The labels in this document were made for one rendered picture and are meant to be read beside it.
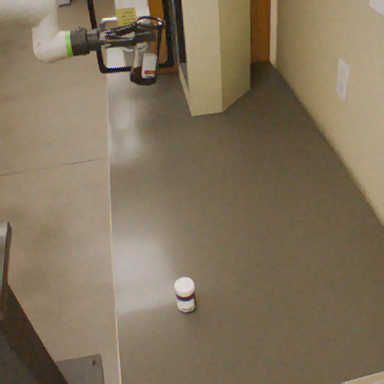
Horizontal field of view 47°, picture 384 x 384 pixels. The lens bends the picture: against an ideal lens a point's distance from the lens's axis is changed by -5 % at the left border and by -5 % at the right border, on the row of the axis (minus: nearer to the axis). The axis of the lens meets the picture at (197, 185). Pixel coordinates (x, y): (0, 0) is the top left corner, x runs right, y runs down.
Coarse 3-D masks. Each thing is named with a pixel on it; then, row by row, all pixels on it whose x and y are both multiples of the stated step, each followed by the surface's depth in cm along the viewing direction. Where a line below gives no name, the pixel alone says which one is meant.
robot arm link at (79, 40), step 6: (72, 30) 148; (78, 30) 147; (84, 30) 147; (72, 36) 146; (78, 36) 146; (84, 36) 147; (72, 42) 146; (78, 42) 147; (84, 42) 147; (72, 48) 147; (78, 48) 148; (84, 48) 148; (78, 54) 150; (84, 54) 151
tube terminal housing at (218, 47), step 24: (192, 0) 134; (216, 0) 136; (240, 0) 146; (192, 24) 139; (216, 24) 141; (240, 24) 151; (192, 48) 145; (216, 48) 146; (240, 48) 157; (192, 72) 150; (216, 72) 152; (240, 72) 163; (192, 96) 156; (216, 96) 157; (240, 96) 169
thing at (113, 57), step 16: (96, 0) 161; (112, 0) 162; (128, 0) 162; (144, 0) 162; (160, 0) 163; (96, 16) 165; (112, 16) 166; (128, 16) 166; (160, 16) 167; (112, 48) 174; (128, 48) 175; (160, 48) 175; (112, 64) 179; (128, 64) 179
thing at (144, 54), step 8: (144, 16) 153; (144, 24) 146; (152, 24) 155; (160, 24) 148; (136, 32) 150; (144, 32) 148; (152, 32) 148; (136, 48) 153; (144, 48) 152; (152, 48) 152; (136, 56) 155; (144, 56) 154; (152, 56) 154; (136, 64) 156; (144, 64) 155; (152, 64) 156; (136, 72) 158; (144, 72) 157; (152, 72) 159
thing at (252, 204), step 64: (256, 64) 190; (128, 128) 158; (192, 128) 155; (256, 128) 153; (128, 192) 132; (192, 192) 130; (256, 192) 128; (320, 192) 127; (128, 256) 113; (192, 256) 112; (256, 256) 110; (320, 256) 109; (128, 320) 98; (192, 320) 98; (256, 320) 96; (320, 320) 95
